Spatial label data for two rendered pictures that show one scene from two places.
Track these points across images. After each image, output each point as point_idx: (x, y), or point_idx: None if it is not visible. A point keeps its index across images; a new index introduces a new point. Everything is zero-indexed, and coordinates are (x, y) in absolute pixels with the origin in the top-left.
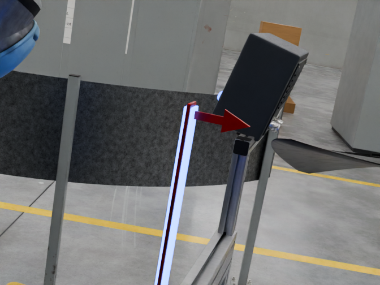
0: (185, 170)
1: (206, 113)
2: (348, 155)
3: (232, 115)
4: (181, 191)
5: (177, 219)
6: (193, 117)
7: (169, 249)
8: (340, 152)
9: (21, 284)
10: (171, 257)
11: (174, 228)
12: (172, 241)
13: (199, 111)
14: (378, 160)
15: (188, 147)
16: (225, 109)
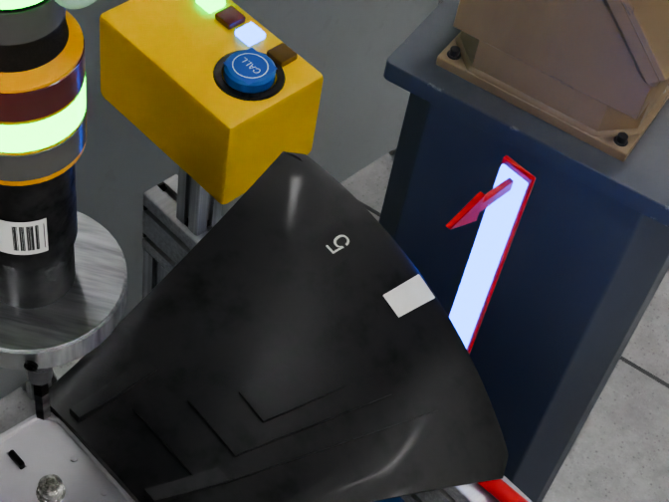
0: (487, 244)
1: (497, 185)
2: (245, 216)
3: (469, 202)
4: (478, 265)
5: (472, 297)
6: (502, 181)
7: (452, 314)
8: (258, 215)
9: (313, 77)
10: (462, 339)
11: (462, 298)
12: (458, 312)
13: (507, 182)
14: (233, 262)
15: (493, 216)
16: (480, 191)
